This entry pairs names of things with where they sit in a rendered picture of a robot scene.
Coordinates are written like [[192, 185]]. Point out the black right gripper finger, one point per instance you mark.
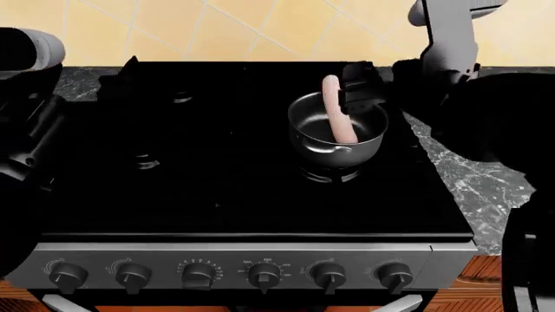
[[343, 102], [364, 104]]

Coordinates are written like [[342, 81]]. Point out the pink raw sausage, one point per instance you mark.
[[339, 123]]

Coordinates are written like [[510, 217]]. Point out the stainless steel pot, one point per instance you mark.
[[329, 151]]

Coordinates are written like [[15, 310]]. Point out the black gas burner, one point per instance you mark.
[[146, 161], [329, 174], [183, 97]]

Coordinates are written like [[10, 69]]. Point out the black gas stove steel front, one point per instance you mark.
[[225, 201]]

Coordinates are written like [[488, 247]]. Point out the black stove knob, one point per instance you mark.
[[394, 274], [198, 276], [68, 276], [132, 274], [329, 275], [263, 275]]

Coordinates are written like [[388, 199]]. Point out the brown wooden cabinet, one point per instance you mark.
[[479, 286]]

